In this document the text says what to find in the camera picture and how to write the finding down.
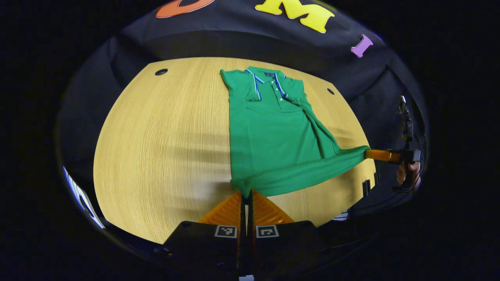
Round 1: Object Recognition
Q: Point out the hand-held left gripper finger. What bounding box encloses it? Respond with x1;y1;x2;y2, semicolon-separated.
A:
247;189;330;281
162;190;248;281

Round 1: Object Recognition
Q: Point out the green T-shirt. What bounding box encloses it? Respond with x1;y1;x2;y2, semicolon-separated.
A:
220;66;371;198

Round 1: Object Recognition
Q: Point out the white blue patterned object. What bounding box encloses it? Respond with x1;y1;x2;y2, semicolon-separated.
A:
62;166;106;230

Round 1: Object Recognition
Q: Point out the black backdrop cloth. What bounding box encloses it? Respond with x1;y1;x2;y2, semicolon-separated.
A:
59;0;428;219

